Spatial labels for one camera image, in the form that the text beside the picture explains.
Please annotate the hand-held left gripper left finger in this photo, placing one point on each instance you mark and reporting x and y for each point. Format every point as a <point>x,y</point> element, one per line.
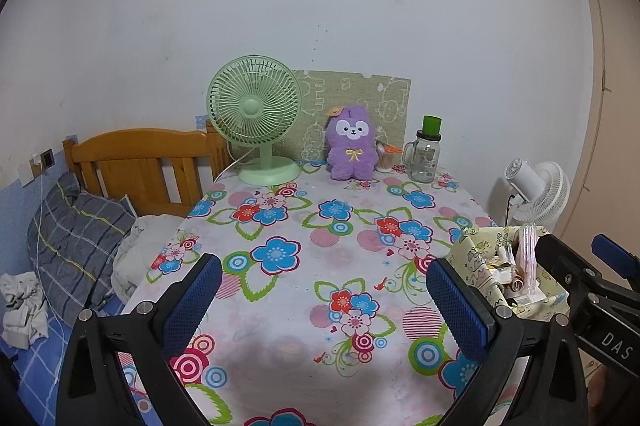
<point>192,301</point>

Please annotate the wall socket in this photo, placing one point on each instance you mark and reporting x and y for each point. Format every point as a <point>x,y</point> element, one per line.
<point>48,159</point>

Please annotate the grey plaid pillow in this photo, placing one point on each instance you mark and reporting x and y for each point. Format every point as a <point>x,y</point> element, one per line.
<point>75,231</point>

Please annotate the crumpled white grey cloth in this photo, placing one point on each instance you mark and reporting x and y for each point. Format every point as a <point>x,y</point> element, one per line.
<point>22,306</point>

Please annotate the white crumpled bedding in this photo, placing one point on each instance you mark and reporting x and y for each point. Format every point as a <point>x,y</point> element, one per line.
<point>145,241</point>

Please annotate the cotton swab container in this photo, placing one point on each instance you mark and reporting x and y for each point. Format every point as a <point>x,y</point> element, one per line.
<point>385,163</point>

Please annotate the purple plush toy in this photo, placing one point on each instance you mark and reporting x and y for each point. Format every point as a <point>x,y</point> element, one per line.
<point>352,156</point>

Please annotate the wooden chair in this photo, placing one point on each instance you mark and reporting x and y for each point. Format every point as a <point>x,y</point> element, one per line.
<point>130,146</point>

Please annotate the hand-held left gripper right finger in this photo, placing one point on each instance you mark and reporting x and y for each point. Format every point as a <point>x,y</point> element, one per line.
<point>457,311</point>

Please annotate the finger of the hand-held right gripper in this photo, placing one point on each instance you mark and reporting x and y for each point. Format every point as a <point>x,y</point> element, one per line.
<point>615,256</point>
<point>560,266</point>

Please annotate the glass jar green lid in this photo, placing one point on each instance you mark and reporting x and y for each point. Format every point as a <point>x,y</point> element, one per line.
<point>425,161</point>

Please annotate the green desk fan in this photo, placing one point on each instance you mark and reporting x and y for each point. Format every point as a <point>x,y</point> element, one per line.
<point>250,106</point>

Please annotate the beige door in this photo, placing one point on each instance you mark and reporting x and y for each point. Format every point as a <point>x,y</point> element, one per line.
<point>620,106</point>

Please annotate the blue checked bedsheet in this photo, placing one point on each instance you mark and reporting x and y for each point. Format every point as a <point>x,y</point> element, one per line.
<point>45,371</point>

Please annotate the green printed board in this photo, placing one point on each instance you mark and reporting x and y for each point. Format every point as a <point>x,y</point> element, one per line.
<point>370,96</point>

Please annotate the yellow printed storage box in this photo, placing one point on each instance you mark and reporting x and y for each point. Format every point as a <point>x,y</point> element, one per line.
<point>475,261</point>

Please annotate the white standing fan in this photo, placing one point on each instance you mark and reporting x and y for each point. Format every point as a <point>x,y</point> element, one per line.
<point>545,196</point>

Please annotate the white wall charger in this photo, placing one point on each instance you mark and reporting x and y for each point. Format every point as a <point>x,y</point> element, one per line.
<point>35,167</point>

